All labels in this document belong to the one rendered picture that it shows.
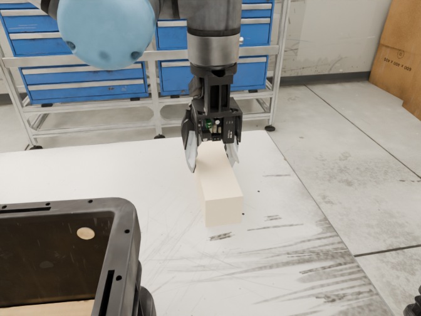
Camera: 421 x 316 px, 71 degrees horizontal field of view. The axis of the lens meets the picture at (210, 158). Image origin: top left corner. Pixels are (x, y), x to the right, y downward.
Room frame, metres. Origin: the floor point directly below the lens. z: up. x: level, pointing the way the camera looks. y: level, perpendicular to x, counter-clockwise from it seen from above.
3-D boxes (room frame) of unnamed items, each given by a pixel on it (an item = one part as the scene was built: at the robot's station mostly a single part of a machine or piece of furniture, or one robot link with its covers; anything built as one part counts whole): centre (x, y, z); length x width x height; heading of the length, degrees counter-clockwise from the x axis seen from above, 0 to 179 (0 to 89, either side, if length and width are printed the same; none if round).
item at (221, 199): (0.47, 0.00, 0.73); 0.24 x 0.06 x 0.06; 10
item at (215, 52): (0.45, -0.01, 0.96); 0.08 x 0.08 x 0.05
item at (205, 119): (0.44, -0.01, 0.88); 0.09 x 0.08 x 0.12; 10
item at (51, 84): (1.77, 0.76, 0.60); 0.72 x 0.03 x 0.56; 100
